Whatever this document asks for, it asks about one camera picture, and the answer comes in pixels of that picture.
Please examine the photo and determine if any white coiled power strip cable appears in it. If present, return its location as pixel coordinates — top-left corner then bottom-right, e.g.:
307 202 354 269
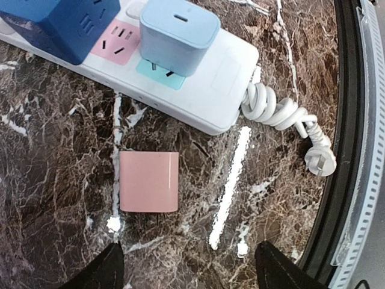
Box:
240 66 336 178

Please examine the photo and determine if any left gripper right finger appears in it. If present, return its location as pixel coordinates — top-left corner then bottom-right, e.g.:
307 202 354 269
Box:
254 241 327 289

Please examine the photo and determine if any white slotted cable duct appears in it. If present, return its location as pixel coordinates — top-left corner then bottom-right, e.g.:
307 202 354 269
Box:
329 1 384 288

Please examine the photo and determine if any white multicolour power strip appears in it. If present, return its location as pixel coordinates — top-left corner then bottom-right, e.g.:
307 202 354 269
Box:
1 1 259 135

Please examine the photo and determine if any light blue cube charger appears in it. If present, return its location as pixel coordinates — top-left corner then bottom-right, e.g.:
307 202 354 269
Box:
140 0 221 77

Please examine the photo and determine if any pink cube charger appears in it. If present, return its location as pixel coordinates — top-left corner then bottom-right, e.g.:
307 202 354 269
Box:
119 151 179 213

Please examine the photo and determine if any black front table rail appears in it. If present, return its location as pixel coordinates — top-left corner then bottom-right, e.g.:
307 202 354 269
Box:
299 1 365 285

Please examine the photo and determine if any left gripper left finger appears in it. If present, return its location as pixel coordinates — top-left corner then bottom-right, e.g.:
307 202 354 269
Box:
60 242 124 289

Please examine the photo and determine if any blue cube socket adapter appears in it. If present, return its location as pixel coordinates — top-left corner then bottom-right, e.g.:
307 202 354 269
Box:
1 0 120 65

